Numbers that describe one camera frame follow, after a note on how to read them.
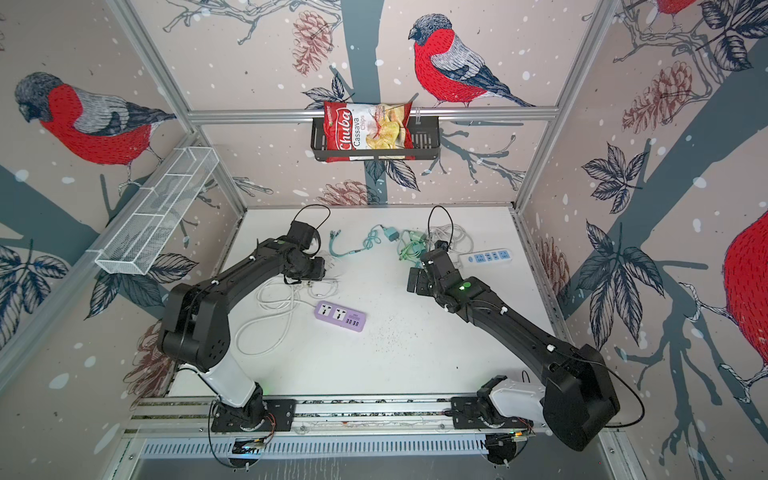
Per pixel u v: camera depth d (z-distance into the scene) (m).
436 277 0.62
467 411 0.73
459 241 1.12
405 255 1.02
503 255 1.03
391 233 1.10
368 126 0.88
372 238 1.11
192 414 0.75
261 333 0.87
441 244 0.74
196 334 0.47
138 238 0.72
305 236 0.76
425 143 0.95
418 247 1.06
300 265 0.77
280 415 0.73
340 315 0.88
